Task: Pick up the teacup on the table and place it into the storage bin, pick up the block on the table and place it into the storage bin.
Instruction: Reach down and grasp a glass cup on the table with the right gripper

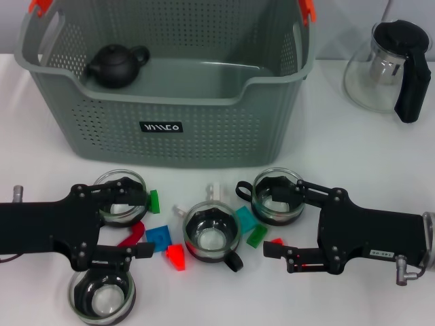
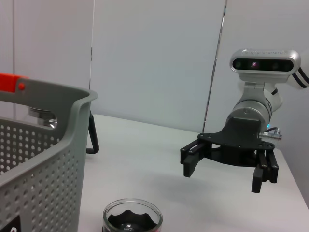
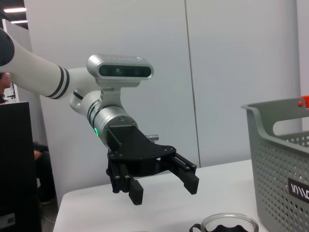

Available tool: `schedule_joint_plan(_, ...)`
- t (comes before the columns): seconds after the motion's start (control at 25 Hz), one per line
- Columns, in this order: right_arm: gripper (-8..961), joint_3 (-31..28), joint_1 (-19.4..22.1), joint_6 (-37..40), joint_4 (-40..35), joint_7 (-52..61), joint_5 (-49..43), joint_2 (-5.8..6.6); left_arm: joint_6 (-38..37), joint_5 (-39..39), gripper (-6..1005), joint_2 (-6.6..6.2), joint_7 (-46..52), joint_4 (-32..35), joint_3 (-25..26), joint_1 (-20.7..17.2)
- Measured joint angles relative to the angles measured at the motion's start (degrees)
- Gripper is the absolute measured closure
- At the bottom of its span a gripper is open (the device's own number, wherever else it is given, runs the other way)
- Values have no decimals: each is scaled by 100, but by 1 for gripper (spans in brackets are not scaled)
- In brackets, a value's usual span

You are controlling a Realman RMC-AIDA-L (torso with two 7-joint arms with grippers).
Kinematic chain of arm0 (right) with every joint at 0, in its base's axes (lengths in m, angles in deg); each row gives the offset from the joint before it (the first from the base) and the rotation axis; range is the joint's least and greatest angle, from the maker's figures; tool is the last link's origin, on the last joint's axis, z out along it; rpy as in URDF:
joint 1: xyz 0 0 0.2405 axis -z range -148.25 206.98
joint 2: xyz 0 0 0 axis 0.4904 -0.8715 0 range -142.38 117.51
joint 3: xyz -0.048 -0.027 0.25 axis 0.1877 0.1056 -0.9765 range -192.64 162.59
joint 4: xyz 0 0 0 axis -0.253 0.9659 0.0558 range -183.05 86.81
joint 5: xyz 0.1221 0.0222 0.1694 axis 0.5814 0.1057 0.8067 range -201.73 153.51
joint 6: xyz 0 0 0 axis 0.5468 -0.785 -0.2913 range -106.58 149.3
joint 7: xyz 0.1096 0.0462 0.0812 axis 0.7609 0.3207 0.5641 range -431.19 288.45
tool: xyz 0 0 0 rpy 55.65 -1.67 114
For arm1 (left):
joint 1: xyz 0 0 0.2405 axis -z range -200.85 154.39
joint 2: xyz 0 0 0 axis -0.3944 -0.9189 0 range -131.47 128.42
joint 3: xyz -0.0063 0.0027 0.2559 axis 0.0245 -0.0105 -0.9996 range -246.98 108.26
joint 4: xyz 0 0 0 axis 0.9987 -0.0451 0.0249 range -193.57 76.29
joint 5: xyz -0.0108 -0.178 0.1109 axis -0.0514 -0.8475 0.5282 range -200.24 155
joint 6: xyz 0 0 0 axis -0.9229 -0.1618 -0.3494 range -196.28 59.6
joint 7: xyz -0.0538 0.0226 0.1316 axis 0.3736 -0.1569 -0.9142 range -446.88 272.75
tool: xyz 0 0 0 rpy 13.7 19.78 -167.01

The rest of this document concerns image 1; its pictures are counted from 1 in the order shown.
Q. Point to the teal square toy plate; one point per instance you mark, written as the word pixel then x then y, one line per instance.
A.
pixel 245 218

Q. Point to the red sloped toy brick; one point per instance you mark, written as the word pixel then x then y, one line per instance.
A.
pixel 176 256

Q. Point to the glass teacup with black holder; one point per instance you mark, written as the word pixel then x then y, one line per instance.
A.
pixel 102 299
pixel 210 237
pixel 275 211
pixel 119 213

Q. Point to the blue square toy plate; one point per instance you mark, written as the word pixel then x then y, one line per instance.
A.
pixel 161 236

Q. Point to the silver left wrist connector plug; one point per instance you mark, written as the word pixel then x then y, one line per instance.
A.
pixel 17 193

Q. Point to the grey perforated storage bin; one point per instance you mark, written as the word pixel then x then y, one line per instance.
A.
pixel 204 142

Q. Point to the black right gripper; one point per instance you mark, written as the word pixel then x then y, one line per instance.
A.
pixel 367 234

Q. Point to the black ceramic teapot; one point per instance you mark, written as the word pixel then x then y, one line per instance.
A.
pixel 113 68

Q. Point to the white toy brick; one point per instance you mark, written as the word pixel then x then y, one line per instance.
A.
pixel 214 190
pixel 178 210

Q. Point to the dark red curved toy piece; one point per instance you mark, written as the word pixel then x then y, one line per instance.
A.
pixel 136 232

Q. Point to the translucent green toy brick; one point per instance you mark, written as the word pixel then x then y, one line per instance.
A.
pixel 256 236

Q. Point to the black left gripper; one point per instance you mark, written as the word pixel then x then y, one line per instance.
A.
pixel 40 227

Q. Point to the opaque green toy brick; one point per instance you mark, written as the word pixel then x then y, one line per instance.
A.
pixel 154 202

